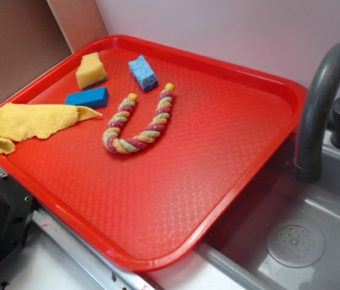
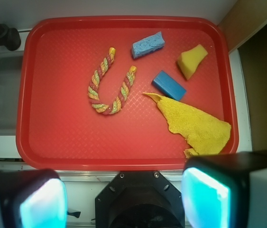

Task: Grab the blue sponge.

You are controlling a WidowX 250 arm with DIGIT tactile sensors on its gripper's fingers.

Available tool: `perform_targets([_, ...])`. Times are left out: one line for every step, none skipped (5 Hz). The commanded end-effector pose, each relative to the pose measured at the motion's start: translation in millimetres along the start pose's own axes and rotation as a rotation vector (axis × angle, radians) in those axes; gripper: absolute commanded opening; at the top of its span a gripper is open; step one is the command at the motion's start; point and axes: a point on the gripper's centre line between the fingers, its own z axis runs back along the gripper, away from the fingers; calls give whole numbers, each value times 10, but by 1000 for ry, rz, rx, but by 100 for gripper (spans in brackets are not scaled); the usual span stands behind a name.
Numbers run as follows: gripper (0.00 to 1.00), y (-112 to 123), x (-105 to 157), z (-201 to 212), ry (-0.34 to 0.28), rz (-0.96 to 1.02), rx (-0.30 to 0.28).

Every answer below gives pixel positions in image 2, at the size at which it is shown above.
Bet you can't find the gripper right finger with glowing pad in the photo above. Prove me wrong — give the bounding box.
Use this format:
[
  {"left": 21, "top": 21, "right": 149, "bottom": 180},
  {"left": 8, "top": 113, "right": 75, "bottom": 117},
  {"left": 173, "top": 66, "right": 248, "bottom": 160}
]
[{"left": 181, "top": 150, "right": 267, "bottom": 228}]

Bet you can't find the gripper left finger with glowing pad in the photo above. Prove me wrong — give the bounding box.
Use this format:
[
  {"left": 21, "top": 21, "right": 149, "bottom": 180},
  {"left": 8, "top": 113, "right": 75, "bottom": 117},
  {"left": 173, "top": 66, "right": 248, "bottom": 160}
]
[{"left": 0, "top": 169, "right": 67, "bottom": 228}]

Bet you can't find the yellow sponge wedge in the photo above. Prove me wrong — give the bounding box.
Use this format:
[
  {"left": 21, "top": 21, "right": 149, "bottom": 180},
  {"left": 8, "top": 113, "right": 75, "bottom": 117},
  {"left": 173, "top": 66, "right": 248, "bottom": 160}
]
[{"left": 176, "top": 44, "right": 208, "bottom": 80}]

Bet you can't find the blue sponge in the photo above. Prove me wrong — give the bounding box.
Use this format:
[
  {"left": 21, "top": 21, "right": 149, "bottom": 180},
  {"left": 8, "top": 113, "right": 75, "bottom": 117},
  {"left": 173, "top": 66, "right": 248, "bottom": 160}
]
[{"left": 131, "top": 31, "right": 165, "bottom": 59}]

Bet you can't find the yellow microfiber cloth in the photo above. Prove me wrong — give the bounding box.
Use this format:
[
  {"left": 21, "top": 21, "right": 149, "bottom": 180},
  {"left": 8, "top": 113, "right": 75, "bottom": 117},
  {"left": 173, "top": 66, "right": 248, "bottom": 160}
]
[{"left": 143, "top": 92, "right": 231, "bottom": 158}]

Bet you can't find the metal sink basin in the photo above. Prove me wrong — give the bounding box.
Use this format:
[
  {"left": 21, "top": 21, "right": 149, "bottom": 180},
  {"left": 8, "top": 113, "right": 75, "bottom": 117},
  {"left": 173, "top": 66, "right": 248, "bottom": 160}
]
[{"left": 0, "top": 51, "right": 23, "bottom": 136}]

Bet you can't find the blue rectangular block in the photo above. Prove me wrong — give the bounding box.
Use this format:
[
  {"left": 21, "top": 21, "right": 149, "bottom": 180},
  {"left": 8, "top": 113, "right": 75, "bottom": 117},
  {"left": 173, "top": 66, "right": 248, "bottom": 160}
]
[{"left": 152, "top": 70, "right": 186, "bottom": 101}]

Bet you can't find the red plastic tray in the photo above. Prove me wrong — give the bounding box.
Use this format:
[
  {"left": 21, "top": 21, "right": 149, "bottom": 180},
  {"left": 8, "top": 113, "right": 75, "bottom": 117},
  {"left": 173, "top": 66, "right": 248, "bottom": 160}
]
[{"left": 16, "top": 16, "right": 239, "bottom": 171}]

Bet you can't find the brown wooden cabinet panel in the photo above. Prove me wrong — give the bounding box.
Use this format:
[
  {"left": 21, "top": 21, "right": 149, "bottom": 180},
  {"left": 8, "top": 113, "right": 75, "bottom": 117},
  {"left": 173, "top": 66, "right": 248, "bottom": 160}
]
[{"left": 218, "top": 0, "right": 267, "bottom": 53}]

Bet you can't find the multicolour twisted rope toy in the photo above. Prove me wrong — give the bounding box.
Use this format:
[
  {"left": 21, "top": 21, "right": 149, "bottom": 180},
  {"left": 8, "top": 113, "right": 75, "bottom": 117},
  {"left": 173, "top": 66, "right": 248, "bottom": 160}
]
[{"left": 88, "top": 47, "right": 137, "bottom": 115}]

